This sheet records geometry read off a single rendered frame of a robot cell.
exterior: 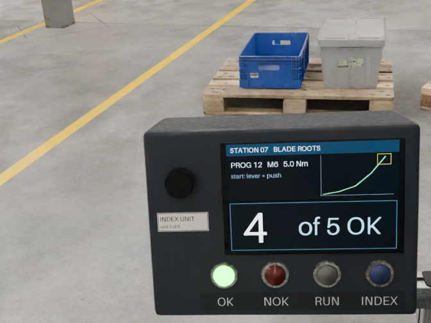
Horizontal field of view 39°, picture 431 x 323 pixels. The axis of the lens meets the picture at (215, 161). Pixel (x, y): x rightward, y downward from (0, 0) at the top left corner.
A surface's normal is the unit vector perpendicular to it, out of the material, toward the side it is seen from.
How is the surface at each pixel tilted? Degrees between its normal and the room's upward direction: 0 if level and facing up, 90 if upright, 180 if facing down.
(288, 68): 90
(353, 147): 75
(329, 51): 95
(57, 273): 0
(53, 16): 90
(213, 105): 89
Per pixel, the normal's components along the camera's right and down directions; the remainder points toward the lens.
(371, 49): -0.22, 0.52
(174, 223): -0.08, 0.19
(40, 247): -0.07, -0.90
